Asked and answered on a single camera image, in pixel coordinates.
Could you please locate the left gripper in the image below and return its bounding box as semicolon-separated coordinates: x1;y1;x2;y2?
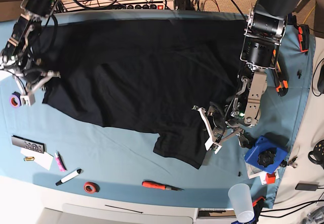
207;101;233;138

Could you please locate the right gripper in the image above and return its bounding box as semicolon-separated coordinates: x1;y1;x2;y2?
17;66;48;90

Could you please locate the black t-shirt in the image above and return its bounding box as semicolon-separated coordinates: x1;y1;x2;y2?
40;19;245;169

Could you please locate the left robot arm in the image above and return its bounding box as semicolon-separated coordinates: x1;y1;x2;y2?
207;0;300;140

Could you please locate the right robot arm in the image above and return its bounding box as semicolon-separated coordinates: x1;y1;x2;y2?
1;0;61;93

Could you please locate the purple tape roll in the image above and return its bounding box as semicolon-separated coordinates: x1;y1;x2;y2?
10;92;22;108

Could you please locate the blue plastic box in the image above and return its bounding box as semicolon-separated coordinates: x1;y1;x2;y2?
245;136;288;174

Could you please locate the black knob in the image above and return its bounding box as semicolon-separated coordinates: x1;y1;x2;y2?
257;150;275;167

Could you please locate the black remote control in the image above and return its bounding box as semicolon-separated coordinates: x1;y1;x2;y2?
11;136;46;154

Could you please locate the blue table cloth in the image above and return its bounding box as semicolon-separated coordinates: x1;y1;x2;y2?
1;10;315;208

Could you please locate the orange black utility knife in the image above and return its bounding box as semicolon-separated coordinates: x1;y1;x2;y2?
272;50;289;97

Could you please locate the white paper note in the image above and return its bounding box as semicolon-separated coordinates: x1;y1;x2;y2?
20;148;54;170

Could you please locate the small red cube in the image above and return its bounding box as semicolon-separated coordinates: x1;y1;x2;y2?
265;173;276;185

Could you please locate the translucent plastic cup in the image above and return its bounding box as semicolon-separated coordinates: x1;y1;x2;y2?
228;184;255;223

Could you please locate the pink glue tube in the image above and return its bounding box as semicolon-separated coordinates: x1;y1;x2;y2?
55;152;67;172

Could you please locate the black white marker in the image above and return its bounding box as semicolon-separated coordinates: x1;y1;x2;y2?
55;168;83;186

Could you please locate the orange black clamp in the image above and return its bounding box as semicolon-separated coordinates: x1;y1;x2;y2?
298;24;310;53

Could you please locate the red tape roll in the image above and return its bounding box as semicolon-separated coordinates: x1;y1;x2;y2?
84;182;100;194

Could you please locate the white power strip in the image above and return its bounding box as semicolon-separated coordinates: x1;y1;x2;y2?
77;0;174;10

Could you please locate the black zip tie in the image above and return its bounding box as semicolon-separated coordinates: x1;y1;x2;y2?
104;205;144;214

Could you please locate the red handle screwdriver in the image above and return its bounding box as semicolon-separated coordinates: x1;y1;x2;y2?
142;181;183;191

